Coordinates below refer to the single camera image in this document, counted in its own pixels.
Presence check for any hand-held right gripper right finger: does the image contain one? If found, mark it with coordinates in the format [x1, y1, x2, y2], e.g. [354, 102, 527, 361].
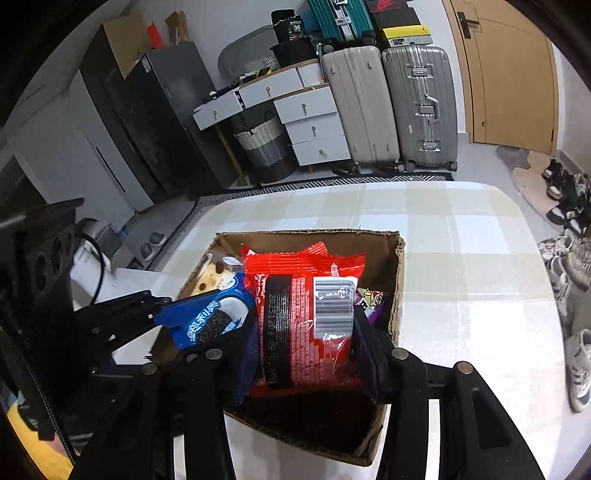
[352, 305, 548, 480]

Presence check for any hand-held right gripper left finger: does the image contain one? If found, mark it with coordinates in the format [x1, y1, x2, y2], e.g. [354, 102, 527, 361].
[69, 318, 262, 480]

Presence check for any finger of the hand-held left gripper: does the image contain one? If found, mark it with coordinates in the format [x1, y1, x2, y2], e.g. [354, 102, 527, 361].
[90, 318, 167, 365]
[74, 290, 172, 333]

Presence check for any red striped snack packet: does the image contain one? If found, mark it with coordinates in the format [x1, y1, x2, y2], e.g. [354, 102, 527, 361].
[241, 244, 369, 398]

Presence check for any purple snack packet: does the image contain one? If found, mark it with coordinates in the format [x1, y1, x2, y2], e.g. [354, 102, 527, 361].
[355, 287, 386, 326]

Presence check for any blue cookie packet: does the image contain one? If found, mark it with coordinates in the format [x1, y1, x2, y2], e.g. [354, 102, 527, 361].
[159, 272, 257, 350]

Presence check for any cardboard box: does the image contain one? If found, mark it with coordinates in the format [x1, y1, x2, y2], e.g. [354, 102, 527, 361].
[147, 229, 407, 468]

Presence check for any beige cookie packet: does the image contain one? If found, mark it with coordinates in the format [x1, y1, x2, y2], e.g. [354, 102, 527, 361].
[191, 256, 238, 296]

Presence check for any person's left forearm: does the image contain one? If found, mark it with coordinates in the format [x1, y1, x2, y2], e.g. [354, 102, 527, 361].
[7, 399, 70, 474]

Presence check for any patterned floor mat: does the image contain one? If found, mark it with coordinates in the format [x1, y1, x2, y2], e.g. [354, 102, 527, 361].
[194, 172, 457, 206]

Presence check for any dark refrigerator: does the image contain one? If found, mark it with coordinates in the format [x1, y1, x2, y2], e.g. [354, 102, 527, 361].
[81, 41, 238, 201]

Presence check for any woven laundry basket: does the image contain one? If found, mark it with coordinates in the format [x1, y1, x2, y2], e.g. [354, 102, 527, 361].
[233, 111, 296, 183]

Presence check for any pile of assorted shoes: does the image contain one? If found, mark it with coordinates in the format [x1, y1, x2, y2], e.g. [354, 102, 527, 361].
[538, 157, 591, 414]

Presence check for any white drawer cabinet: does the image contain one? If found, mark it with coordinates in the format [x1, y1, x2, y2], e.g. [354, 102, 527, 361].
[192, 62, 352, 174]

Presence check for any grey irregular rug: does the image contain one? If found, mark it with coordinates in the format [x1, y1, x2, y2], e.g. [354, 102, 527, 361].
[496, 145, 564, 217]

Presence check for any beige suitcase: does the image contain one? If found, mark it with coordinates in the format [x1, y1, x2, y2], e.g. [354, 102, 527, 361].
[321, 45, 402, 174]

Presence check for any large flat cardboard sheet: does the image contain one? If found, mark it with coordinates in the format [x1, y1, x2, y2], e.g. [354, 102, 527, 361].
[102, 11, 153, 79]

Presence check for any silver suitcase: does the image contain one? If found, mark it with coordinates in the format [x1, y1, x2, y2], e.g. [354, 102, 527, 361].
[382, 44, 459, 172]

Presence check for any grey oval basin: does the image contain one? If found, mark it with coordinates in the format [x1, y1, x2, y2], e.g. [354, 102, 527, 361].
[217, 25, 278, 79]

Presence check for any small cardboard piece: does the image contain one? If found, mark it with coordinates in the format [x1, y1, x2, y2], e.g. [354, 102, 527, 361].
[165, 11, 190, 44]

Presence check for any black plastic basket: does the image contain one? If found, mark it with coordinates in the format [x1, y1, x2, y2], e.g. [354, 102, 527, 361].
[270, 41, 320, 70]

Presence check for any wooden door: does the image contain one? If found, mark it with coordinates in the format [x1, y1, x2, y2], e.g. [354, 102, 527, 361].
[443, 0, 559, 155]

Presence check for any black paper bag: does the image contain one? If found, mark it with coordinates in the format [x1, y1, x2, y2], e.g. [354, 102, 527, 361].
[271, 9, 308, 44]

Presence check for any teal suitcase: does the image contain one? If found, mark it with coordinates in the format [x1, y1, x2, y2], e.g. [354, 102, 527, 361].
[307, 0, 374, 47]

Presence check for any red and black shoe box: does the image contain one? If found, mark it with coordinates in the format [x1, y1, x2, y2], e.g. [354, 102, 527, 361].
[365, 0, 419, 14]

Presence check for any black power cable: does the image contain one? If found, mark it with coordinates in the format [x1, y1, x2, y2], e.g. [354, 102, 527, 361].
[76, 231, 106, 305]

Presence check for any black ribbed cable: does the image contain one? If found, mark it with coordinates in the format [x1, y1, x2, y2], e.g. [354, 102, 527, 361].
[23, 360, 77, 464]

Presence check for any dark door handle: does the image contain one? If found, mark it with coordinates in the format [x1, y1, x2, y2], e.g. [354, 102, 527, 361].
[457, 11, 483, 40]

